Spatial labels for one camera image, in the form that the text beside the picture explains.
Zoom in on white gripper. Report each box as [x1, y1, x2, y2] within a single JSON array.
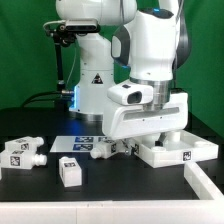
[[102, 92, 188, 155]]

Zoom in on white square tabletop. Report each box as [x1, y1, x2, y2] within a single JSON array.
[[131, 130, 218, 168]]

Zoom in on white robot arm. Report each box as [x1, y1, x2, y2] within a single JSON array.
[[56, 0, 187, 158]]

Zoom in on white tag sheet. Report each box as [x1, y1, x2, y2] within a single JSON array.
[[50, 136, 106, 153]]

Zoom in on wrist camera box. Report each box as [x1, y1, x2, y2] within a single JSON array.
[[107, 80, 153, 105]]

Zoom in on white L-shaped obstacle wall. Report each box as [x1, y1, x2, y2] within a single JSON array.
[[0, 162, 224, 224]]

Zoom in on black cables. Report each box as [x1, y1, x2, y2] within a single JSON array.
[[20, 88, 76, 108]]

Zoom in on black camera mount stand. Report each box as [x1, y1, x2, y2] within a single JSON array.
[[43, 20, 76, 91]]

